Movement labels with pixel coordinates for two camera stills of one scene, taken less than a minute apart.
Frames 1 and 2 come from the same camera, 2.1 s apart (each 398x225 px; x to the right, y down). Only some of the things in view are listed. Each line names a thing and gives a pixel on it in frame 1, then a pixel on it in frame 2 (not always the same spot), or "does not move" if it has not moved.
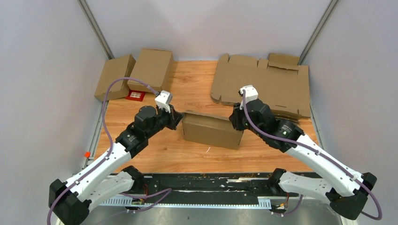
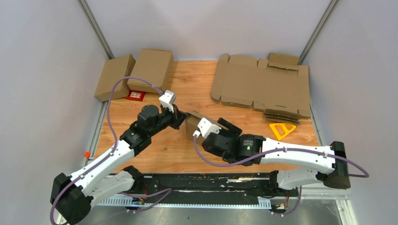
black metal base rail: x=195 y=190 does not move
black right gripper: x=235 y=117 → x=232 y=129
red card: x=136 y=95 does not move
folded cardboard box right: x=154 y=68 does not move
